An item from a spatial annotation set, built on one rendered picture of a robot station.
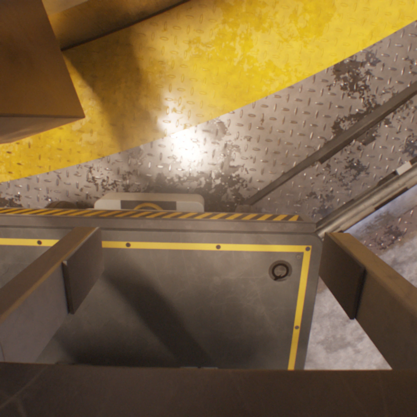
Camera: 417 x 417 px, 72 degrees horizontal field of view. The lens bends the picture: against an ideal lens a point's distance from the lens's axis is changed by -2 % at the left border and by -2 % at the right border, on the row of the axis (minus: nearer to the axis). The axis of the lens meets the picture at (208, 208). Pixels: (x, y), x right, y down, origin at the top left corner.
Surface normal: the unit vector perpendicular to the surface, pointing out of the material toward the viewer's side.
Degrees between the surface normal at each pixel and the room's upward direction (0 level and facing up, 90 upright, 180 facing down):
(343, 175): 0
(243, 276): 0
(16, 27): 90
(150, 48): 0
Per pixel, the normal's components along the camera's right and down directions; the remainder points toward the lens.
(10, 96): 0.96, -0.27
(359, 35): 0.00, 0.29
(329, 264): -1.00, -0.02
